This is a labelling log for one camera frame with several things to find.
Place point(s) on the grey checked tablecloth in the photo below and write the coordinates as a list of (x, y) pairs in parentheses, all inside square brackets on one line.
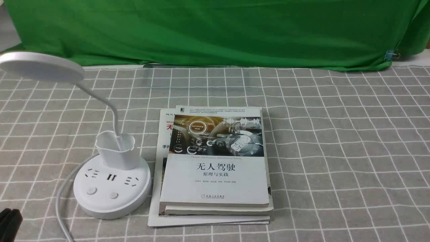
[(348, 153)]

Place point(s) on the white desk lamp with sockets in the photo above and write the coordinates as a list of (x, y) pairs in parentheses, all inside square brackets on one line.
[(117, 180)]

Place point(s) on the top book autonomous driving cover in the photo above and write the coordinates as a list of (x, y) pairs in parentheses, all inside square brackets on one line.
[(215, 168)]

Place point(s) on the blue binder clip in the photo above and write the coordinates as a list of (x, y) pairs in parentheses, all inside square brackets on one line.
[(392, 55)]

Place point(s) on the bottom thin white book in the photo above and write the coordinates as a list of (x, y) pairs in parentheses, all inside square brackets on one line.
[(155, 218)]

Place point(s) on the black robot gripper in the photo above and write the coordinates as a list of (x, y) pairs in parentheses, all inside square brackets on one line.
[(10, 221)]

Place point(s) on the green backdrop cloth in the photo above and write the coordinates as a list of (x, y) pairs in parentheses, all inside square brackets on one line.
[(341, 35)]

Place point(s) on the middle white book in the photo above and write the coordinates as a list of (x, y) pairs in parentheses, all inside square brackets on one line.
[(218, 210)]

